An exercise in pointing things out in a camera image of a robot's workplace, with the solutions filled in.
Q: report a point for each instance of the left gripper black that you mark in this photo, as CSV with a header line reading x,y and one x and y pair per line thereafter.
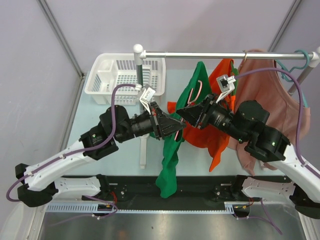
x,y
162,123

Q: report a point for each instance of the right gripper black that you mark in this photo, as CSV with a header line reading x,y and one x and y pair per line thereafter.
x,y
197,114

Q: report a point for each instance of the pink wire hanger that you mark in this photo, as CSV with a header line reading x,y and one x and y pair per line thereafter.
x,y
190,102

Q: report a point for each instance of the green t shirt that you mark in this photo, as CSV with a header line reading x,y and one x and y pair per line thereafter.
x,y
172,140

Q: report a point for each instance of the orange t shirt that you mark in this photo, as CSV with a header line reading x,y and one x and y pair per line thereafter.
x,y
211,138

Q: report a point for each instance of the green plastic hanger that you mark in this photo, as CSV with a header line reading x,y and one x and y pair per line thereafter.
x,y
235,72

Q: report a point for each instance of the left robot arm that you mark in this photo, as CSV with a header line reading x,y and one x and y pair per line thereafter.
x,y
45,181

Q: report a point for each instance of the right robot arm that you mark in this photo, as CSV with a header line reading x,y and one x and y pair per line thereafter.
x,y
266,144

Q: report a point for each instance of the pink t shirt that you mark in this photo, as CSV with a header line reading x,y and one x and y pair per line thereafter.
x,y
266,88

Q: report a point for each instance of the silver clothes rack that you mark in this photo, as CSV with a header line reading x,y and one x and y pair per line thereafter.
x,y
314,57

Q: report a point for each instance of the white plastic basket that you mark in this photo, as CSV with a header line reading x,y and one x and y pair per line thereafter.
x,y
112,69

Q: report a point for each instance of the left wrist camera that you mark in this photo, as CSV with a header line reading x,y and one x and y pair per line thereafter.
x,y
146,93

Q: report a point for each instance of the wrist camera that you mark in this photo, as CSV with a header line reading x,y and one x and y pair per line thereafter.
x,y
226,85
146,93

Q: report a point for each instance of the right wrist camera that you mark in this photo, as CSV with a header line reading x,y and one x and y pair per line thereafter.
x,y
226,85

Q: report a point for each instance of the gold wire hanger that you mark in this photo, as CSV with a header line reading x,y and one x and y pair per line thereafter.
x,y
245,55

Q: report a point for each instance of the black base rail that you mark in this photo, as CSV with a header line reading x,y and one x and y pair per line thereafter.
x,y
181,193

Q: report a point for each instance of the white cable duct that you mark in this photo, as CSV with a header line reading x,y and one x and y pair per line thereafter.
x,y
103,209

